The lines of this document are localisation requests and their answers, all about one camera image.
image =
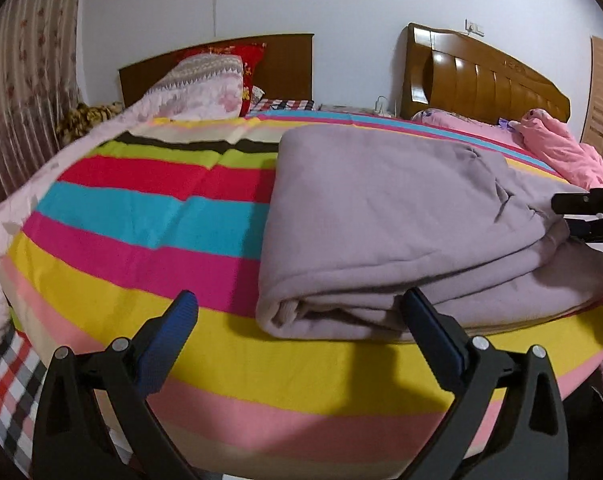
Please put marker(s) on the plaid cloth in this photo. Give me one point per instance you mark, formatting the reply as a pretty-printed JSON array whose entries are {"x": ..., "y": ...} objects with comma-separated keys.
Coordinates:
[{"x": 281, "y": 105}]

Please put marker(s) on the purple pants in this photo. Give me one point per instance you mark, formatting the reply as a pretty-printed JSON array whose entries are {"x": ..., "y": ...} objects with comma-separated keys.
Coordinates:
[{"x": 381, "y": 235}]

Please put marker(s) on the floral striped curtain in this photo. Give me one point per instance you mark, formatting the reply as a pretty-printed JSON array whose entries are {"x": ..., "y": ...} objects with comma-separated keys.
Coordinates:
[{"x": 26, "y": 60}]

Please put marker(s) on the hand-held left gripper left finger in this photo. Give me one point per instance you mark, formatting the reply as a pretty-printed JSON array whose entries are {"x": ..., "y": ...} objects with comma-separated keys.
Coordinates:
[{"x": 166, "y": 350}]

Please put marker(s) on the red pillow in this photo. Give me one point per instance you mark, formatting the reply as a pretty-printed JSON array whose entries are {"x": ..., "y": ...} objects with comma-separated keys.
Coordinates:
[{"x": 251, "y": 60}]

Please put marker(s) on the light wooden headboard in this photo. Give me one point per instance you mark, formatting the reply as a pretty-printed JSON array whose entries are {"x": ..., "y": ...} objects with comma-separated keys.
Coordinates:
[{"x": 481, "y": 90}]

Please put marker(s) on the plaid bedsheet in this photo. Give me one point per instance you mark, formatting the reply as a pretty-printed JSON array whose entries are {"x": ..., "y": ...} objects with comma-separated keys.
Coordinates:
[{"x": 11, "y": 395}]

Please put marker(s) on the small purple object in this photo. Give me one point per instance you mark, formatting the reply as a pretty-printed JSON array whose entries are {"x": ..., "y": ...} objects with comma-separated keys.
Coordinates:
[{"x": 505, "y": 125}]

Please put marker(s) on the tiger print blanket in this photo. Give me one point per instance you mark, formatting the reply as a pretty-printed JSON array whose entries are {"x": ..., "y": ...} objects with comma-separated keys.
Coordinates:
[{"x": 81, "y": 120}]

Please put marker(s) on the striped colourful blanket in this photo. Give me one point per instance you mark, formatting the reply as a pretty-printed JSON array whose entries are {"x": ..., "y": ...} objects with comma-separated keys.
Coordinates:
[{"x": 131, "y": 220}]

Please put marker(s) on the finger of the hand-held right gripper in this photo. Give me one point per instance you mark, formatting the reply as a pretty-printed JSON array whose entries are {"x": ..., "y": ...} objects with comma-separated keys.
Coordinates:
[
  {"x": 601, "y": 230},
  {"x": 591, "y": 204}
]

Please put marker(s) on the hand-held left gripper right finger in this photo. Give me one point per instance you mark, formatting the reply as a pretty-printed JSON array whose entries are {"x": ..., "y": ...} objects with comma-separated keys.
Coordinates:
[{"x": 431, "y": 340}]

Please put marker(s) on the pink quilt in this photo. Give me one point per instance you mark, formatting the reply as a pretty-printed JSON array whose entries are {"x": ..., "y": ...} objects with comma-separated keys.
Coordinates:
[{"x": 556, "y": 145}]

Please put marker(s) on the pink floral pillow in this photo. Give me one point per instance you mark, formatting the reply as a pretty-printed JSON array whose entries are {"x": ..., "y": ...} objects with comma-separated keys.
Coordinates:
[{"x": 206, "y": 90}]

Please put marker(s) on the white wall socket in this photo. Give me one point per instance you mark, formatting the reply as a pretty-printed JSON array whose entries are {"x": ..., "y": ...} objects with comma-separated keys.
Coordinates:
[{"x": 475, "y": 27}]

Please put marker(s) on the dark wooden headboard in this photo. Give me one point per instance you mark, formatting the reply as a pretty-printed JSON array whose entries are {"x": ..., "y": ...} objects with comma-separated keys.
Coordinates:
[{"x": 286, "y": 65}]

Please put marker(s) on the light wooden wardrobe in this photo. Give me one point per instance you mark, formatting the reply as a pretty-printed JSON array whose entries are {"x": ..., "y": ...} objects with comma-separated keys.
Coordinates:
[{"x": 601, "y": 100}]

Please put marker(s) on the nightstand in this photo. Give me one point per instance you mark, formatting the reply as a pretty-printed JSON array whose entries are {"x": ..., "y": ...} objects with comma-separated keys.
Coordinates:
[{"x": 341, "y": 108}]

